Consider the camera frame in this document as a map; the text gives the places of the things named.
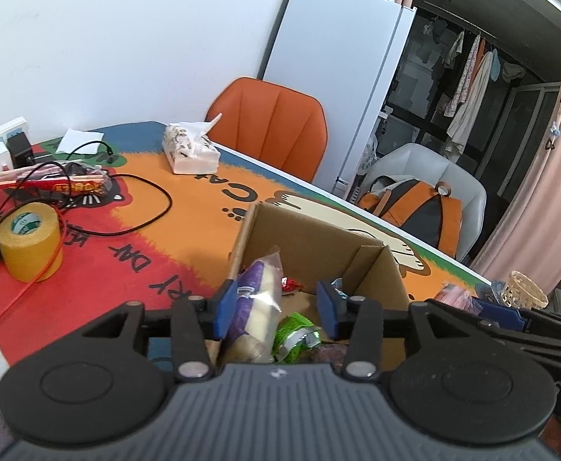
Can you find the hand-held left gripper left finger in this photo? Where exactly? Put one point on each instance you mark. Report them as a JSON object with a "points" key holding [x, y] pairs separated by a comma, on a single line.
{"points": [[225, 309]]}

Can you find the brown cardboard box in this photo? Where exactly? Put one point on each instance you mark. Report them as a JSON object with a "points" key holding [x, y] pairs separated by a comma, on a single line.
{"points": [[309, 245]]}

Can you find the long red snack packet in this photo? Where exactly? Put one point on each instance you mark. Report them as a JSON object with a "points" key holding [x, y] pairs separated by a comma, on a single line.
{"points": [[69, 186]]}

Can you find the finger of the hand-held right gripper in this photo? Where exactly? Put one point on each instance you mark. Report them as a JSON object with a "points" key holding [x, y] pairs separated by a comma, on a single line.
{"points": [[498, 316]]}

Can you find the patterned tissue pack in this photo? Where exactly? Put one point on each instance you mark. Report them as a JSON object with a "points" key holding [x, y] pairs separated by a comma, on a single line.
{"points": [[189, 153]]}

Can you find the light grey chair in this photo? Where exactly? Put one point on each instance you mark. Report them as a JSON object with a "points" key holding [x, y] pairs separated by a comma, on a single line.
{"points": [[424, 163]]}

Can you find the orange and black backpack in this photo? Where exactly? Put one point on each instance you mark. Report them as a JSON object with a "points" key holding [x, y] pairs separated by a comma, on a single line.
{"points": [[419, 211]]}

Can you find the printed cat table mat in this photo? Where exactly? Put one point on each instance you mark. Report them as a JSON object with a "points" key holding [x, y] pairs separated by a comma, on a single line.
{"points": [[165, 259]]}

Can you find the yellow tape roll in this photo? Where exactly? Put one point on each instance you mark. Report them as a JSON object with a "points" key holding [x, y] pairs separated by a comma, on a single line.
{"points": [[30, 249]]}

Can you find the blue candy packet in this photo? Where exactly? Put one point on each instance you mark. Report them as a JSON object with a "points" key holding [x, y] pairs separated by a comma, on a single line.
{"points": [[340, 290]]}

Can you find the white hanging garment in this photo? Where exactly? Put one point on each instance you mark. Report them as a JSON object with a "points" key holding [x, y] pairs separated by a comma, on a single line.
{"points": [[472, 105]]}

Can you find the white refrigerator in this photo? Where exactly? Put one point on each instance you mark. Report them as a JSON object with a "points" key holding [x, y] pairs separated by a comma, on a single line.
{"points": [[333, 57]]}

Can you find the black charger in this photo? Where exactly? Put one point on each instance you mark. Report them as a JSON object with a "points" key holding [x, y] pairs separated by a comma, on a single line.
{"points": [[18, 151]]}

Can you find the red-brown jelly packet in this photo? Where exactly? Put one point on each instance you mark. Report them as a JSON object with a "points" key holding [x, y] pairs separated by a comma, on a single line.
{"points": [[453, 294]]}

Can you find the orange chair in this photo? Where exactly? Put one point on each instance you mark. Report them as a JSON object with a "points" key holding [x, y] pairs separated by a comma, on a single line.
{"points": [[270, 125]]}

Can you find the woven bamboo basket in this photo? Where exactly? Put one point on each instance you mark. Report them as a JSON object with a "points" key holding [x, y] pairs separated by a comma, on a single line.
{"points": [[525, 290]]}

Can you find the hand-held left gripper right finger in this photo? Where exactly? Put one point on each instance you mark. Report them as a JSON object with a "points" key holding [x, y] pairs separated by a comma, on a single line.
{"points": [[328, 309]]}

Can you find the white charger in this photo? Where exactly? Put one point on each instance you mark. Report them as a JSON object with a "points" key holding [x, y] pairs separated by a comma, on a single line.
{"points": [[2, 158]]}

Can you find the purple bread packet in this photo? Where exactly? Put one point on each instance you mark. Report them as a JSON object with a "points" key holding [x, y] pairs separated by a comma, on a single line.
{"points": [[256, 297]]}

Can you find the patterned hanging garment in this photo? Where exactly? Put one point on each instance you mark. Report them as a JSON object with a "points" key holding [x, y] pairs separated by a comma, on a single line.
{"points": [[460, 81]]}

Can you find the white paper napkin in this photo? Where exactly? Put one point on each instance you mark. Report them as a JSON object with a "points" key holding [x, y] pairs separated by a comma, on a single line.
{"points": [[76, 139]]}

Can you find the pink curtain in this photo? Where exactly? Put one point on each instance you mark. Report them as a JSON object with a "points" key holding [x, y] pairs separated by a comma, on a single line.
{"points": [[539, 177]]}

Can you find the green snack packet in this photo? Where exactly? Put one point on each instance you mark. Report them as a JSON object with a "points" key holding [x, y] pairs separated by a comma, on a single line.
{"points": [[292, 331]]}

